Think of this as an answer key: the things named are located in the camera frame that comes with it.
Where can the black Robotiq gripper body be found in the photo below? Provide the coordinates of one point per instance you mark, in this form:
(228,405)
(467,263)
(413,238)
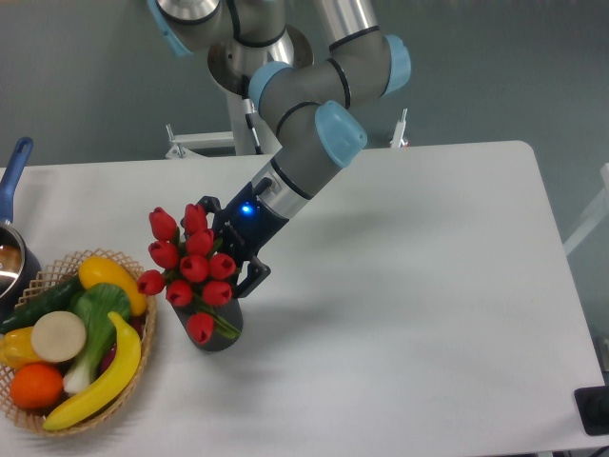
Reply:
(246,223)

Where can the red tulip bouquet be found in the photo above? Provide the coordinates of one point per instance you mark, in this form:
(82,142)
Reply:
(188,260)

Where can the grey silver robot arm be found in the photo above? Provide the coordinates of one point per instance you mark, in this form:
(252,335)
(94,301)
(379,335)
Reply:
(307,107)

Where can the dark red fruit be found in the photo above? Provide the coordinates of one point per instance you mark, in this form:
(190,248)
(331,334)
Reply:
(137,323)

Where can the green bok choy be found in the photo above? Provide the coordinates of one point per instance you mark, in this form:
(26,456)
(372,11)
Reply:
(92,308)

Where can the yellow banana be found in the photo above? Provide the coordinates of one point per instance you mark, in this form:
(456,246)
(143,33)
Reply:
(108,386)

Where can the woven wicker basket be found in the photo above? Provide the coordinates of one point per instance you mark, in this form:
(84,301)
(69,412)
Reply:
(52,275)

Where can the dark green cucumber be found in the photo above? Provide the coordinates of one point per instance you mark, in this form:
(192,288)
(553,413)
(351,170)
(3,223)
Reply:
(56,298)

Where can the beige round radish slice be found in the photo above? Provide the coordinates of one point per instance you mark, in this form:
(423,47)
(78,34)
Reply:
(58,336)

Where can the yellow bell pepper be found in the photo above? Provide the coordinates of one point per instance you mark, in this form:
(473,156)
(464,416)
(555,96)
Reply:
(17,350)

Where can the orange fruit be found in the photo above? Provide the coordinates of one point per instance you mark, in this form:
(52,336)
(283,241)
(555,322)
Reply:
(36,386)

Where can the black device at edge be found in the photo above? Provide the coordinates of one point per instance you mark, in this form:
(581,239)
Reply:
(592,404)

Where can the blue handled steel saucepan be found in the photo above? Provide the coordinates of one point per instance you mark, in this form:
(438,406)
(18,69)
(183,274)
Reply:
(19,266)

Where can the white frame at right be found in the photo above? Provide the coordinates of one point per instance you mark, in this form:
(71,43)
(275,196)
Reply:
(594,213)

